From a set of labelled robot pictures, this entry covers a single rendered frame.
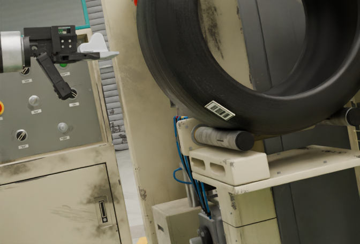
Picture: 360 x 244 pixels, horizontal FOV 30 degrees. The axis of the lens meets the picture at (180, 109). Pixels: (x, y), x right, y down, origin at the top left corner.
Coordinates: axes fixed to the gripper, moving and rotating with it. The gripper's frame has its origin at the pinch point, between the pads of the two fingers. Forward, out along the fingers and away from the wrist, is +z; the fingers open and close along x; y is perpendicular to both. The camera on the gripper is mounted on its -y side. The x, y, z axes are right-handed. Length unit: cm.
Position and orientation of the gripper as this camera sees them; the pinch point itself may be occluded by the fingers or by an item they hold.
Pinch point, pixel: (113, 56)
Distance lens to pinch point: 155.0
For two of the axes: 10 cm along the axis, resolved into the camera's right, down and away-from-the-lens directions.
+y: -0.6, -10.0, -0.2
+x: -2.5, -0.1, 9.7
